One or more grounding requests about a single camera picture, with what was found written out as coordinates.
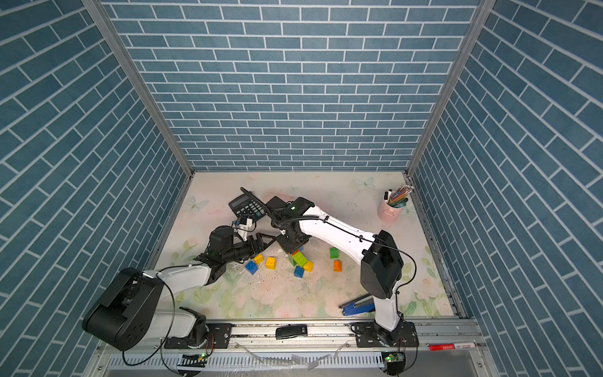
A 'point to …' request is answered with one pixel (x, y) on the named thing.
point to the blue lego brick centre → (298, 272)
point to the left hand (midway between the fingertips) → (276, 244)
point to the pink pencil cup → (388, 212)
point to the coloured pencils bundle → (399, 198)
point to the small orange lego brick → (338, 266)
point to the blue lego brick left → (251, 267)
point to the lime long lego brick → (300, 259)
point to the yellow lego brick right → (308, 266)
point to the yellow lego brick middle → (271, 263)
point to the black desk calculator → (244, 205)
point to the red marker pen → (438, 347)
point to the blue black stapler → (363, 305)
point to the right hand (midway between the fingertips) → (293, 247)
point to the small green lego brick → (334, 252)
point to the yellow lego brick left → (258, 258)
